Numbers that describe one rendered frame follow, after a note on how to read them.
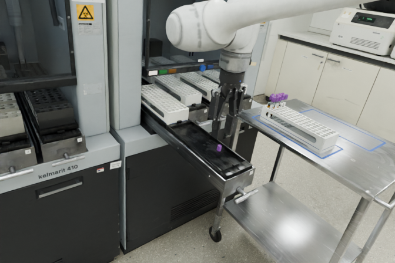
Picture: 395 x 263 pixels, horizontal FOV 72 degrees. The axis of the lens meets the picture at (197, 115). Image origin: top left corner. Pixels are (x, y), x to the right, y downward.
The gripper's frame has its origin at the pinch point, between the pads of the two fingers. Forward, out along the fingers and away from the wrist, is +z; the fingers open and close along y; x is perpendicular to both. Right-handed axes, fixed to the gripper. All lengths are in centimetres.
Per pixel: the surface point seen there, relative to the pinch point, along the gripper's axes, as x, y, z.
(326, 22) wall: -128, -289, -16
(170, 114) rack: -21.1, 7.1, 3.4
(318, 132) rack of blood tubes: 17.3, -31.8, 1.2
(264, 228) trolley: 8, -34, 61
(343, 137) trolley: 20, -51, 7
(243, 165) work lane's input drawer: 12.2, 0.3, 7.6
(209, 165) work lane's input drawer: 5.6, 8.7, 9.1
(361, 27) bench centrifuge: -60, -227, -22
